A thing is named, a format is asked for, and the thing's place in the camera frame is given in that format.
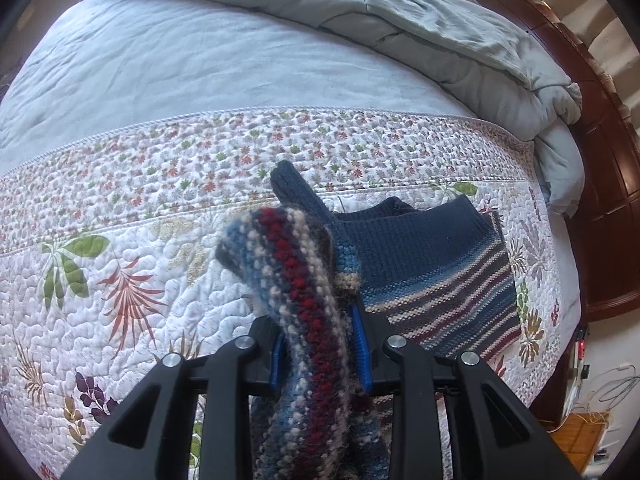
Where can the orange wooden nightstand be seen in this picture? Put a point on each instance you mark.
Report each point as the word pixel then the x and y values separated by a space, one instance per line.
pixel 580 435

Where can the floral quilted bedspread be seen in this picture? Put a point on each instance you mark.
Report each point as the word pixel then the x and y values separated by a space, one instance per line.
pixel 150 260

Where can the power strip with red light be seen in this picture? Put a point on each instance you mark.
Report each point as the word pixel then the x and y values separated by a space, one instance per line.
pixel 582 352

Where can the beige pleated curtain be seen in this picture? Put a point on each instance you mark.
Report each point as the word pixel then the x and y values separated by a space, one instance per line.
pixel 600 25

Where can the grey-blue comforter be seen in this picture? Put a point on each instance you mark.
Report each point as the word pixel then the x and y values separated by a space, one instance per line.
pixel 450 35

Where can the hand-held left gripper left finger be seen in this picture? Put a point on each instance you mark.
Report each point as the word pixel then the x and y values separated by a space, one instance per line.
pixel 220 410

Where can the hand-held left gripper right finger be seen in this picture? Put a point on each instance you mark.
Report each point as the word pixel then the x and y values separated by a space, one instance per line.
pixel 425 410

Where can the dark wooden headboard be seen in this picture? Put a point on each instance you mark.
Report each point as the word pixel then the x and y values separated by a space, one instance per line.
pixel 610 185

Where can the striped knit sweater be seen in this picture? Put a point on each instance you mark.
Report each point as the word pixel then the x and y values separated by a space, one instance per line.
pixel 430 270

